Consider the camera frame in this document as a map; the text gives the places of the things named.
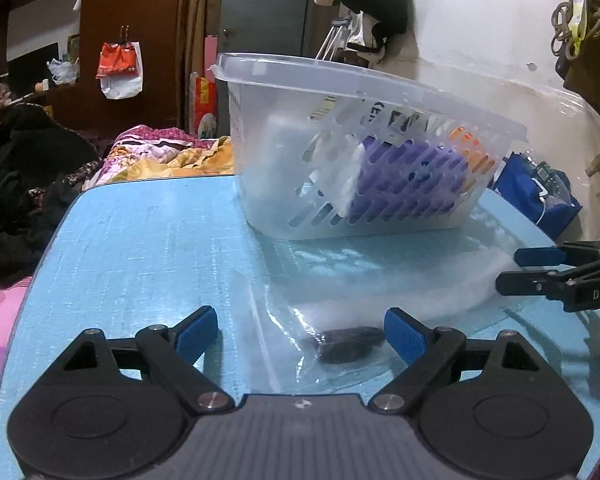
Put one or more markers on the pink striped bedsheet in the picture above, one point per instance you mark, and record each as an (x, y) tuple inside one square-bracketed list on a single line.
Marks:
[(0, 340)]

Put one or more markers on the orange white plastic bag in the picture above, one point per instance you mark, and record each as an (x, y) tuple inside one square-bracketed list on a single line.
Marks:
[(117, 65)]

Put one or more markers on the wooden boards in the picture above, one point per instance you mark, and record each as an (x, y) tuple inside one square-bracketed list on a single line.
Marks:
[(195, 15)]

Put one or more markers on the brown wooden wardrobe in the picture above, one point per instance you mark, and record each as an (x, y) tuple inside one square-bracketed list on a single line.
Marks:
[(130, 5)]

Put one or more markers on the metal crutches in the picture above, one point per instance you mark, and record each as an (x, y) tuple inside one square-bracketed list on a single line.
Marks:
[(332, 40)]

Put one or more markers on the black hanging garment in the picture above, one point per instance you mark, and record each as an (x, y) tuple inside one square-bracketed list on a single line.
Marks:
[(385, 5)]

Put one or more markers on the white plastic lattice basket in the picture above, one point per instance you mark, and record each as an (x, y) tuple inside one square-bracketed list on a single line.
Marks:
[(260, 160)]

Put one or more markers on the black clothes pile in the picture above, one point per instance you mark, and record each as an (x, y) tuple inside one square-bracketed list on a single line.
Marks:
[(25, 170)]

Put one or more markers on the clear plastic bottle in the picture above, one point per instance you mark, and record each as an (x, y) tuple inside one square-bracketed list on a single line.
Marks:
[(550, 180)]

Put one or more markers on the floral blanket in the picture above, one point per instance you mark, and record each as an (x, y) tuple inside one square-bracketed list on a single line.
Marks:
[(155, 152)]

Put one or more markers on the red packet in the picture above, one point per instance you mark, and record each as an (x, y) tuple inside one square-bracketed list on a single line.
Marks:
[(205, 105)]

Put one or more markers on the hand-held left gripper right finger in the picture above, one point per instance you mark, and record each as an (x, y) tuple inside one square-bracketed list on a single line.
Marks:
[(405, 333)]

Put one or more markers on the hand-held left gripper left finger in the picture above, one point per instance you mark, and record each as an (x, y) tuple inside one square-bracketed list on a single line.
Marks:
[(195, 331)]

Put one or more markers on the white cylindrical jar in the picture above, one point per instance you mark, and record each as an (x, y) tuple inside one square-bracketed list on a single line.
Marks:
[(290, 145)]

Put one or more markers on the white lavender ribbed cloth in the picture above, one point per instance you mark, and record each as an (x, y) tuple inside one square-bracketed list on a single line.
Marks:
[(345, 180)]

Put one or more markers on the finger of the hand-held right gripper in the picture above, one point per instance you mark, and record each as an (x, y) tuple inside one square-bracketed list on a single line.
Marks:
[(530, 283), (537, 256)]

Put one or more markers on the purple tissue pack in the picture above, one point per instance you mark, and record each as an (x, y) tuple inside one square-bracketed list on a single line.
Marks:
[(405, 175)]

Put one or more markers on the clear bag with dark item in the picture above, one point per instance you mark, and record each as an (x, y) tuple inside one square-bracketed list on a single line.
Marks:
[(350, 343)]

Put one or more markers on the grey door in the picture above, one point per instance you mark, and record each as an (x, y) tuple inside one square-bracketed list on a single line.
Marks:
[(265, 5)]

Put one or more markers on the long toothpaste box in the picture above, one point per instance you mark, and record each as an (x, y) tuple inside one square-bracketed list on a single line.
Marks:
[(405, 120)]

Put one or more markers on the black monitor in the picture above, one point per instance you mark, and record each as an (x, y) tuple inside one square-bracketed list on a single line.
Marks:
[(32, 67)]

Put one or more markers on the blue shopping bag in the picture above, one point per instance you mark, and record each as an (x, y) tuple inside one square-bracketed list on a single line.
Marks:
[(520, 192)]

